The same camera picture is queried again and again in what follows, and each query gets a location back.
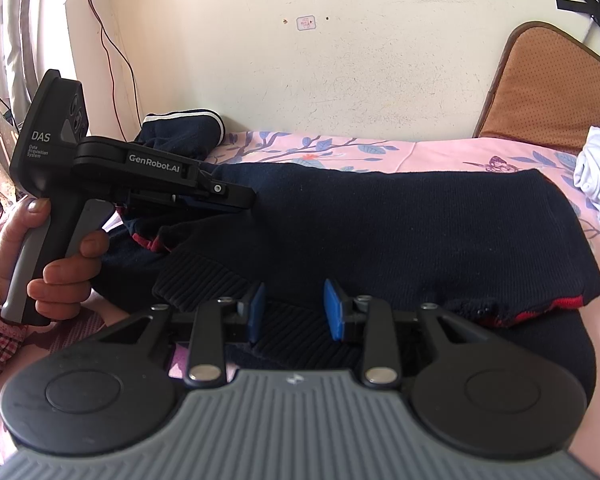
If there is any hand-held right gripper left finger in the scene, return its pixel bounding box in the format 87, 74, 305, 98
100, 281, 268, 390

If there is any red cable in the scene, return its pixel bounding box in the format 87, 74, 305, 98
77, 0, 143, 142

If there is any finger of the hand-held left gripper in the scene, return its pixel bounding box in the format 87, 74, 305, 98
172, 167, 257, 214

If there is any navy patterned knit sweater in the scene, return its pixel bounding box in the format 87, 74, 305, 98
92, 160, 600, 403

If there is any person's left hand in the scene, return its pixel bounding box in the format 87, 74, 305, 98
0, 197, 111, 326

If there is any brown dotted cushion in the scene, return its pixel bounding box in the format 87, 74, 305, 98
472, 21, 600, 157

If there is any navy garment with white stripe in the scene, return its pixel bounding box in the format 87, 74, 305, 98
134, 108, 226, 162

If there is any light patterned curtain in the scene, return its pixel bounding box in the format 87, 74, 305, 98
0, 0, 48, 211

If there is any pink floral bedsheet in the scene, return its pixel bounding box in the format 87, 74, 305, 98
50, 130, 600, 480

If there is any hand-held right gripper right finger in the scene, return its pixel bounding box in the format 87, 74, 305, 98
323, 279, 487, 388

